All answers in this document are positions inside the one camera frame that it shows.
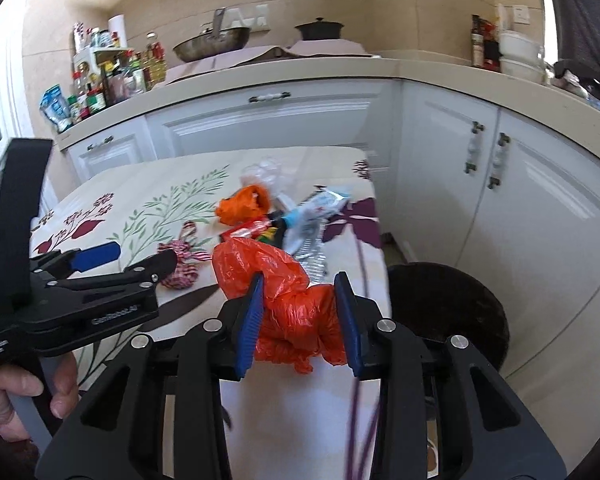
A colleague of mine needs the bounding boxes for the cabinet door handle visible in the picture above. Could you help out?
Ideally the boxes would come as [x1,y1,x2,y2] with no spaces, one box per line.
[464,121,485,175]
[487,132,511,190]

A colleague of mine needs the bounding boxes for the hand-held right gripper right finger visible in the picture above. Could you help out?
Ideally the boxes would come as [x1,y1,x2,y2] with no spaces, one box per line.
[332,271,568,480]

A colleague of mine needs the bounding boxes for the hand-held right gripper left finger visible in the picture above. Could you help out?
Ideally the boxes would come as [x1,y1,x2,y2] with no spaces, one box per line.
[35,272,266,480]

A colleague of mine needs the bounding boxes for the paper towel roll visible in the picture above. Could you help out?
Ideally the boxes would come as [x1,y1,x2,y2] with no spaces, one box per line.
[107,14,131,48]

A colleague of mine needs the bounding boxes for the red snack wrapper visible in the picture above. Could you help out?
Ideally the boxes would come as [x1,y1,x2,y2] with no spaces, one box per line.
[220,217,281,243]

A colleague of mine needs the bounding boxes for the person's left hand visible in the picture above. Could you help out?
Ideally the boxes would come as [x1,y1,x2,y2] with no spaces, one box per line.
[0,352,81,443]

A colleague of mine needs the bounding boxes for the floral tablecloth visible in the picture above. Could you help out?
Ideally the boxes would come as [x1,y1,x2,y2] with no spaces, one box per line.
[29,146,451,480]

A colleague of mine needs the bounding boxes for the cluster of condiment bottles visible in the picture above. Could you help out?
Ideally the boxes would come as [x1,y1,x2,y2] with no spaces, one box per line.
[70,22,168,123]

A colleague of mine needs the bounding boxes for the white blue wrapper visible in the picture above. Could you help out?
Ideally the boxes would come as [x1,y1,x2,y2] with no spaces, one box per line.
[280,185,353,231]

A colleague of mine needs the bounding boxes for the metal wok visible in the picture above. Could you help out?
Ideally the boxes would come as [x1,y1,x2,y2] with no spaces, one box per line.
[172,7,251,63]

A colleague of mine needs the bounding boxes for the large orange plastic bag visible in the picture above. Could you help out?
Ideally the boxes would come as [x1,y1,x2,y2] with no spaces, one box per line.
[211,237,351,376]

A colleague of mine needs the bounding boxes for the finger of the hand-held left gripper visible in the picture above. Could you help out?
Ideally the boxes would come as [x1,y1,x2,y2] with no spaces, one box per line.
[30,241,122,281]
[44,249,179,295]

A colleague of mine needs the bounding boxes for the dark glass bottle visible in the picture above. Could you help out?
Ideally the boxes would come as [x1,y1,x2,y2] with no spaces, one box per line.
[470,14,486,67]

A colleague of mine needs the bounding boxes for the blue snack packet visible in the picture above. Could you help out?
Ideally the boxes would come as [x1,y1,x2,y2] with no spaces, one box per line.
[40,85,76,133]

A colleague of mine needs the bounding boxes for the person's grey shirt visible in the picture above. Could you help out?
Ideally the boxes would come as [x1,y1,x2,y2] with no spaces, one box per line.
[542,0,600,86]

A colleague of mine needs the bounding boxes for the black pot with lid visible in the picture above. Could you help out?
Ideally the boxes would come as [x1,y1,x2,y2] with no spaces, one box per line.
[294,17,345,42]

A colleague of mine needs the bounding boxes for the small orange wrapper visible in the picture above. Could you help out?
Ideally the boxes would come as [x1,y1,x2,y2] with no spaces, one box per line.
[215,185,272,228]

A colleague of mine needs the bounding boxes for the white door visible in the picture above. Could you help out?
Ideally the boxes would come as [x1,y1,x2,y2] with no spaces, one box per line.
[0,25,31,196]

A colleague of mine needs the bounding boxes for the silver foil wrapper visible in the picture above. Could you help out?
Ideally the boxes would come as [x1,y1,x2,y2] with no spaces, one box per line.
[282,220,328,281]

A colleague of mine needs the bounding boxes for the pile of mixed packets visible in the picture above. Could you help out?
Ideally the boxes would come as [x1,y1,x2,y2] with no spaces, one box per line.
[552,60,600,121]

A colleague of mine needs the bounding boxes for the black trash bin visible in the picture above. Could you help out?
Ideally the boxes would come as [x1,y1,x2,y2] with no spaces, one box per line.
[386,262,511,376]

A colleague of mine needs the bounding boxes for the clear plastic bag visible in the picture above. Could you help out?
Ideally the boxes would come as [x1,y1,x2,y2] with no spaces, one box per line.
[240,157,301,196]

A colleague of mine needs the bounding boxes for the white wall socket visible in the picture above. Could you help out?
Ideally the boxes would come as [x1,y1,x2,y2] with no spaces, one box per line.
[228,4,270,28]

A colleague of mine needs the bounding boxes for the pink stove cover cloth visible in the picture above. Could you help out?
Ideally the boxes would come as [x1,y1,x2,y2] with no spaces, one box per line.
[165,40,381,83]

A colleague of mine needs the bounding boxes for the red packets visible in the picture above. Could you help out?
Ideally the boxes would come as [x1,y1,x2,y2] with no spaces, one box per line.
[482,20,501,68]

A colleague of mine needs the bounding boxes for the white bowl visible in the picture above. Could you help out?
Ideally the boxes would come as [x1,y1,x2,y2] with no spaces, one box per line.
[499,57,546,83]
[497,30,543,58]

